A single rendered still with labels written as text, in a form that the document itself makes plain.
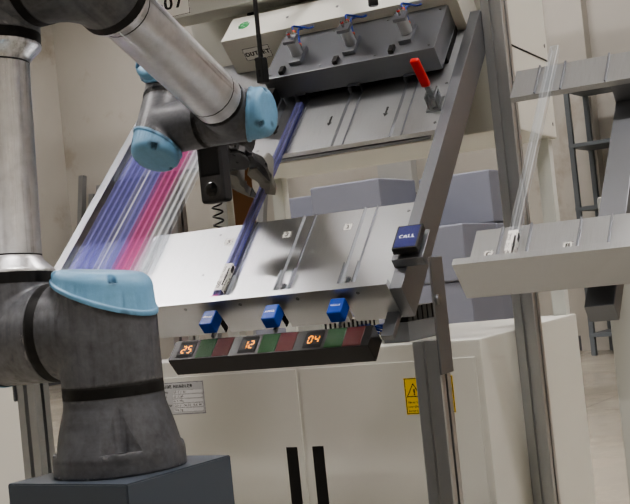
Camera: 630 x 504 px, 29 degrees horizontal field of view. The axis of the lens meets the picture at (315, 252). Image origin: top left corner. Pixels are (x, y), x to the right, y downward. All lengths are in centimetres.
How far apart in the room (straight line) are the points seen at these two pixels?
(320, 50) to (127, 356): 105
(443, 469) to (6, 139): 77
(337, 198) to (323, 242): 411
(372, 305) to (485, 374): 34
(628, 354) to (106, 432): 78
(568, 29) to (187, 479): 882
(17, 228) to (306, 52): 96
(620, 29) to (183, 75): 850
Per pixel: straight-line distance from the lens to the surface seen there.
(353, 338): 173
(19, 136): 147
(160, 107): 179
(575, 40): 997
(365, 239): 187
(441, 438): 176
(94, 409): 135
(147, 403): 136
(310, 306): 182
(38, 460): 214
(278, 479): 223
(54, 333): 137
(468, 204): 615
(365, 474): 215
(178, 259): 204
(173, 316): 193
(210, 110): 167
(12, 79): 149
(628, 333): 177
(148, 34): 153
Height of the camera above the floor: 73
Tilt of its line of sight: 2 degrees up
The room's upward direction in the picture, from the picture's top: 6 degrees counter-clockwise
